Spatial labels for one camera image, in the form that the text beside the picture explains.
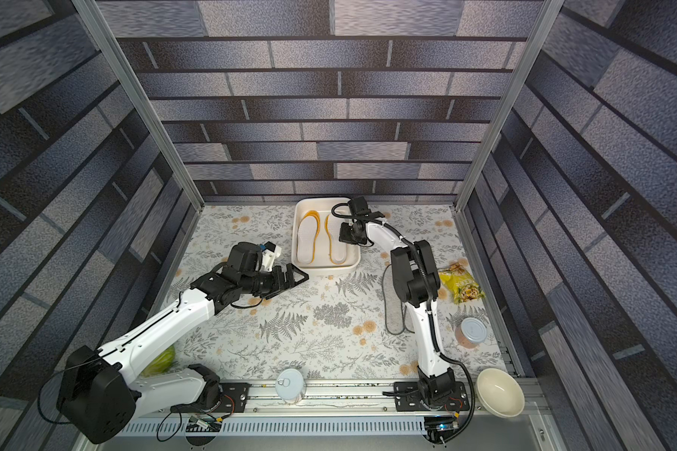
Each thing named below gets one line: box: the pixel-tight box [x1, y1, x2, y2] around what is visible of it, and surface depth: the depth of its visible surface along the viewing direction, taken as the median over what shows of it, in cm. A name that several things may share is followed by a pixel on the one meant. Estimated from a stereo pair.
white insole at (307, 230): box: [297, 216, 317, 265], surface depth 107 cm
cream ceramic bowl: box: [475, 367, 526, 419], surface depth 74 cm
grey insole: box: [382, 264, 406, 335], surface depth 91 cm
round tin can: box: [455, 316, 488, 349], surface depth 82 cm
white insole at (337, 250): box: [324, 213, 347, 265], surface depth 104 cm
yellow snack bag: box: [437, 261, 486, 305], surface depth 94 cm
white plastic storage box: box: [291, 197, 363, 274], surface depth 106 cm
